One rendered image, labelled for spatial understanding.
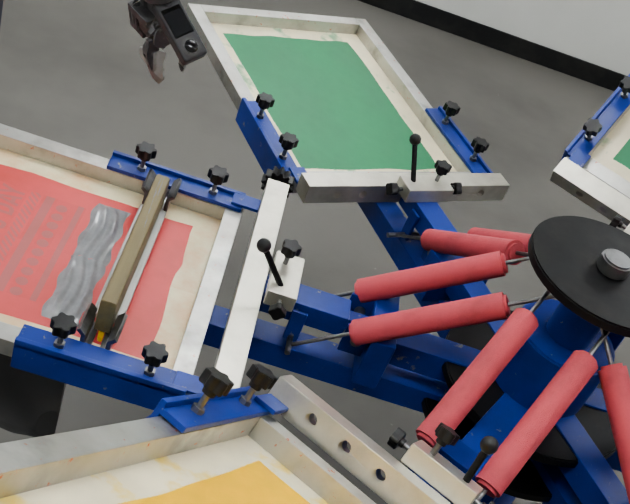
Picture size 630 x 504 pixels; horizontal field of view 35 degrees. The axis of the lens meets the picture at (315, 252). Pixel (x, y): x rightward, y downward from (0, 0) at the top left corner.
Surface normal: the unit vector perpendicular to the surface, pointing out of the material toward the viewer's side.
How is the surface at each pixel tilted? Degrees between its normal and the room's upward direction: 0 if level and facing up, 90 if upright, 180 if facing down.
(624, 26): 90
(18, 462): 32
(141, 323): 0
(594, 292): 0
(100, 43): 0
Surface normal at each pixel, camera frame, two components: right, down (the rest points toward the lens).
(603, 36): -0.11, 0.61
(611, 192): -0.05, -0.43
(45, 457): 0.56, -0.82
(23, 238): 0.30, -0.73
